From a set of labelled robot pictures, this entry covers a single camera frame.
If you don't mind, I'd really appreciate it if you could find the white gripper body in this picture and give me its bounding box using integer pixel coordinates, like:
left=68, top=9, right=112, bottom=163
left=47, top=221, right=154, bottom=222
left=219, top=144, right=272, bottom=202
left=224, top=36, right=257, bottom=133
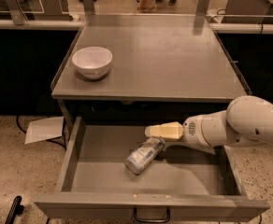
left=183, top=115, right=210, bottom=149

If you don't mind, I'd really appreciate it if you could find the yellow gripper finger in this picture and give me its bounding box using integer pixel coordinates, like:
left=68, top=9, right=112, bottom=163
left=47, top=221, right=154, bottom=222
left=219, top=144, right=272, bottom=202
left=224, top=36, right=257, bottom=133
left=151, top=121, right=182, bottom=133
left=145, top=127, right=183, bottom=141

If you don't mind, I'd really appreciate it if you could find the blue plastic bottle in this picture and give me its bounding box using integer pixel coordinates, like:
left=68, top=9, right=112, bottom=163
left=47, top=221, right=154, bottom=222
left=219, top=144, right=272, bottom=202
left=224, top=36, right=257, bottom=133
left=124, top=137, right=165, bottom=175

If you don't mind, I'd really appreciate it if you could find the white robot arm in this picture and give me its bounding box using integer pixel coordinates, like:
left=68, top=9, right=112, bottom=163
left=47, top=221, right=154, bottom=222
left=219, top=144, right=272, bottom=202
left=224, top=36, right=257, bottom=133
left=145, top=96, right=273, bottom=150

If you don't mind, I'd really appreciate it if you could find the open grey top drawer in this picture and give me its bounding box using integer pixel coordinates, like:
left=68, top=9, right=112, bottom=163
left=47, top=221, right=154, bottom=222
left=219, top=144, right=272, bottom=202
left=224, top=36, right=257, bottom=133
left=34, top=119, right=270, bottom=222

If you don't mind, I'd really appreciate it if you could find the grey metal counter cabinet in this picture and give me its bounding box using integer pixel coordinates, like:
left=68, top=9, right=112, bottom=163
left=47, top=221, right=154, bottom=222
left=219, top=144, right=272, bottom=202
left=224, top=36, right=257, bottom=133
left=51, top=14, right=250, bottom=128

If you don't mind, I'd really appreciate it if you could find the white ceramic bowl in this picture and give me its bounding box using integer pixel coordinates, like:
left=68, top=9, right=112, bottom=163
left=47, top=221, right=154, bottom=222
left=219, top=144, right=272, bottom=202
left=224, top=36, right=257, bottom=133
left=72, top=47, right=113, bottom=79

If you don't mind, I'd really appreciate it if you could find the white paper sheet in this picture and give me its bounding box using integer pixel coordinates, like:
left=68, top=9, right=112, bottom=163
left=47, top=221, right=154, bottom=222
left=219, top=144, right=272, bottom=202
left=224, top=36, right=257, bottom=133
left=25, top=117, right=64, bottom=144

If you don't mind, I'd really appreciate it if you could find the dark background desk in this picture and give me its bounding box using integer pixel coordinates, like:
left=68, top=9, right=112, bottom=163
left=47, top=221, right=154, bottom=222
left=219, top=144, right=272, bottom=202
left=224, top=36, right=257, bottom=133
left=222, top=0, right=273, bottom=24

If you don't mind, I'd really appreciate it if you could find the black object on floor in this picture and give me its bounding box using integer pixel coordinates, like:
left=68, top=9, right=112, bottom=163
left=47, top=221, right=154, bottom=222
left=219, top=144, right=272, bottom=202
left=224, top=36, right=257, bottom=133
left=5, top=196, right=24, bottom=224

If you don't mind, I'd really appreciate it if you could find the black drawer handle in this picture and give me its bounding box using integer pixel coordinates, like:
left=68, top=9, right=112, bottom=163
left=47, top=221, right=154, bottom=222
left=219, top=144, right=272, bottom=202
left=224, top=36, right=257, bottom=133
left=133, top=208, right=171, bottom=224

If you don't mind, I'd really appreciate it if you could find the black floor cable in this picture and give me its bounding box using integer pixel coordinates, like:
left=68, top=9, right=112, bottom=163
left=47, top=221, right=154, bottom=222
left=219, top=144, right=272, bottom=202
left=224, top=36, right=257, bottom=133
left=15, top=114, right=67, bottom=150

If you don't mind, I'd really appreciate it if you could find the right grey glass post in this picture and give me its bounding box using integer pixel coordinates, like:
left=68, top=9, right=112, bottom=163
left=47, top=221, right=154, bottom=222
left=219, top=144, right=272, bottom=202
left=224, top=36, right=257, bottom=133
left=196, top=0, right=210, bottom=15

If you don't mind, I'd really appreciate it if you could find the grey glass post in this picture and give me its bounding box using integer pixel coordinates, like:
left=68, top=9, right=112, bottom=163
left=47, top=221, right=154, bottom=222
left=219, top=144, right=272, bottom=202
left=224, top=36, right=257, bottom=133
left=6, top=0, right=26, bottom=25
left=196, top=0, right=210, bottom=15
left=80, top=0, right=96, bottom=17

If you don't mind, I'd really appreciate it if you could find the middle grey glass post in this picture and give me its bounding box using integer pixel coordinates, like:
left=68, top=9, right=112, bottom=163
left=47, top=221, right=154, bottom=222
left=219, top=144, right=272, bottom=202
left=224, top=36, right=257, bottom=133
left=80, top=0, right=96, bottom=17

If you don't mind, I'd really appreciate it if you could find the left grey glass post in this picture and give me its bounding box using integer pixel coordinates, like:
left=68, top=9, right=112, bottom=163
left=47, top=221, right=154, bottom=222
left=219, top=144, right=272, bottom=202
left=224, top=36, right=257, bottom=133
left=6, top=0, right=26, bottom=25

